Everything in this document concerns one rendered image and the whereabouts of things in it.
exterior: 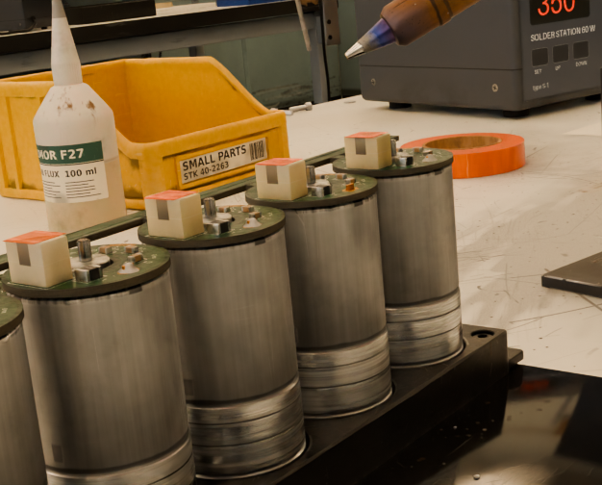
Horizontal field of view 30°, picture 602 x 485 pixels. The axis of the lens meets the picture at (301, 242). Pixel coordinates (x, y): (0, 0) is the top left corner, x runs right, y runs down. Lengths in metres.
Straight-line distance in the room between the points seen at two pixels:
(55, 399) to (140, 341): 0.01
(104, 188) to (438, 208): 0.26
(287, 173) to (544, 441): 0.07
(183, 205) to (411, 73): 0.57
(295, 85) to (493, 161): 5.79
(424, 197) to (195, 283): 0.06
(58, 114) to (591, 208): 0.22
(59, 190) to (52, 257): 0.31
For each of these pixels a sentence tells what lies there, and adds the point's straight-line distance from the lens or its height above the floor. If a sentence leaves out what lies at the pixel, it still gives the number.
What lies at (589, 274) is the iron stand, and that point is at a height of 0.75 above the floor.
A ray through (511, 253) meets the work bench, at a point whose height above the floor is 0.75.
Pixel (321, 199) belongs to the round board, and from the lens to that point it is 0.20.
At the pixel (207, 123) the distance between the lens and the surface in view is 0.61.
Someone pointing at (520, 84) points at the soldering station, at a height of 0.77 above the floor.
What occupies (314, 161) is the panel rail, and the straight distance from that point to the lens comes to 0.24.
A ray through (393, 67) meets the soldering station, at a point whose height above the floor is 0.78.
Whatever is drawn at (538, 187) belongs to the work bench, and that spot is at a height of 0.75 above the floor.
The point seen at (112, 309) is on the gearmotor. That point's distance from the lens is 0.16.
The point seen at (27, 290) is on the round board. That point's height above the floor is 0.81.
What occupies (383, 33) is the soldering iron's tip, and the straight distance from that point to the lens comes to 0.20.
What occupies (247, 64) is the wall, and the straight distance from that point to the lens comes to 6.05.
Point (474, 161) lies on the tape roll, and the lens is 0.52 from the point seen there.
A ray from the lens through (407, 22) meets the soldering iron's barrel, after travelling 0.20.
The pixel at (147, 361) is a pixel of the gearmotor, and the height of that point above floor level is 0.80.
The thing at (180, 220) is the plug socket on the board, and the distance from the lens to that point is 0.18.
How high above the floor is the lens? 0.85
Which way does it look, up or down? 14 degrees down
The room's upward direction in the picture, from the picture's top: 5 degrees counter-clockwise
